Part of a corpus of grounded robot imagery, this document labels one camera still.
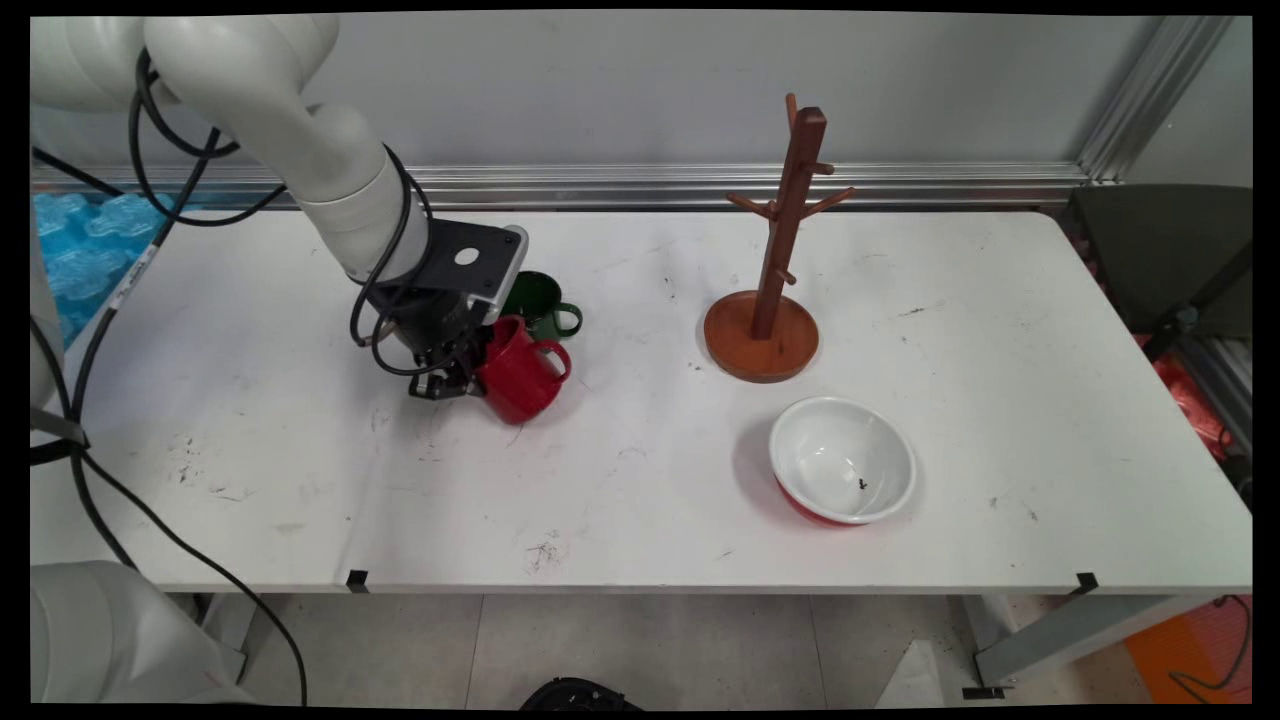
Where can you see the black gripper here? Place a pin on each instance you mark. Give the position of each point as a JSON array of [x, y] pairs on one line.
[[440, 330]]

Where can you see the red enamel mug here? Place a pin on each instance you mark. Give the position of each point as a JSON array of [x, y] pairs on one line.
[[520, 375]]

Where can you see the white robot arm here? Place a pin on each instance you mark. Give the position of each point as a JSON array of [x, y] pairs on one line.
[[260, 110]]

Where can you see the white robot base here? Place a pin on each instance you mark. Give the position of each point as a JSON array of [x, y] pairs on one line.
[[110, 640]]

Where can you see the green enamel mug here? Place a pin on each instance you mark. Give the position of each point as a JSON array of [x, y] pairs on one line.
[[540, 295]]

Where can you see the black tape tab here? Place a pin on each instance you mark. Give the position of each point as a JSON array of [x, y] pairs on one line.
[[356, 581], [1086, 583]]

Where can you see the black round floor object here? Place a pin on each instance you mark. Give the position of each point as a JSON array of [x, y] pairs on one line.
[[575, 695]]

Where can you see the blue bubble wrap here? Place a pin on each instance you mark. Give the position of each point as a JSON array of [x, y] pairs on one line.
[[90, 250]]

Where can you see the brown wooden mug tree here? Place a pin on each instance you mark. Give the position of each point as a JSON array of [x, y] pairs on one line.
[[790, 200]]

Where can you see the white bowl with red outside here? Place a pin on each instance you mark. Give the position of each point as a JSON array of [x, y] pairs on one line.
[[840, 460]]

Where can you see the grey metal table leg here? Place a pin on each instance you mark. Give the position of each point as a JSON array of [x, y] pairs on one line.
[[1060, 635]]

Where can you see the dark grey panel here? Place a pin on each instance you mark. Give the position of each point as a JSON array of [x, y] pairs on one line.
[[1160, 250]]

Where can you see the orange plastic bag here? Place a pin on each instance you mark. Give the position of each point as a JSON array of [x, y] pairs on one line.
[[1190, 400]]

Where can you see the orange floor mat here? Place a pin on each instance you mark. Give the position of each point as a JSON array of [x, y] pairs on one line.
[[1180, 650]]

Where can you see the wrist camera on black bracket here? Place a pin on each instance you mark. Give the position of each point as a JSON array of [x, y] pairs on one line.
[[470, 258]]

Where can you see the aluminium frame rail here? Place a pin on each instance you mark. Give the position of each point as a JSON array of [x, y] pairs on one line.
[[700, 185]]

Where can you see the aluminium frame post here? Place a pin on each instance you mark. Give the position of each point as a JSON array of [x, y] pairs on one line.
[[1150, 100]]

